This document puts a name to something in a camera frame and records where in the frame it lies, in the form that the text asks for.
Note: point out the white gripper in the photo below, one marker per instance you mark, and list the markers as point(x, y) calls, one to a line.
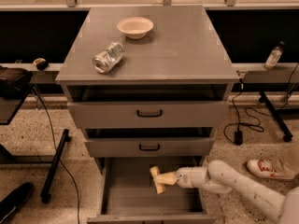
point(183, 177)

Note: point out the yellow sponge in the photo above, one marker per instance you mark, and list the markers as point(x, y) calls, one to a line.
point(160, 187)

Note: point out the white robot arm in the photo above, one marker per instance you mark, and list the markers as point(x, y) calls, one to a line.
point(220, 177)

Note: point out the bottom grey drawer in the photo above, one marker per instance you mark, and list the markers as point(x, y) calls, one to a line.
point(128, 195)

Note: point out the grey drawer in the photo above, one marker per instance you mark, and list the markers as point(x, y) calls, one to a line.
point(126, 108)
point(128, 195)
point(148, 142)

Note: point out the middle grey drawer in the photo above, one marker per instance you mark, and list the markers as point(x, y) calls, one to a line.
point(148, 142)

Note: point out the grey drawer cabinet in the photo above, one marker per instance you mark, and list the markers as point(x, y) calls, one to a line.
point(182, 52)

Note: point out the top grey drawer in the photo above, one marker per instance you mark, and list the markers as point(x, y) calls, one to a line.
point(126, 108)

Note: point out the white red sneaker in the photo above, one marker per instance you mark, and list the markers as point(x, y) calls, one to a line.
point(263, 168)

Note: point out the beige trouser leg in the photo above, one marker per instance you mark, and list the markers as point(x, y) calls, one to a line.
point(287, 162)

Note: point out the crushed silver can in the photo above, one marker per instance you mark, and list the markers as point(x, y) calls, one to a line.
point(108, 58)

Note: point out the white paper bowl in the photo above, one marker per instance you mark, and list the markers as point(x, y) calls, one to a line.
point(135, 27)

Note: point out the black shoe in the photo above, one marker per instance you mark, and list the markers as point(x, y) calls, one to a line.
point(15, 199)

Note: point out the black tape measure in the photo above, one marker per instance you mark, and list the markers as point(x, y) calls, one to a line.
point(40, 63)

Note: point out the black side table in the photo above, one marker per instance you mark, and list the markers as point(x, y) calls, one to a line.
point(33, 141)

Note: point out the black bag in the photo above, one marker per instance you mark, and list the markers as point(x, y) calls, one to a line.
point(14, 82)

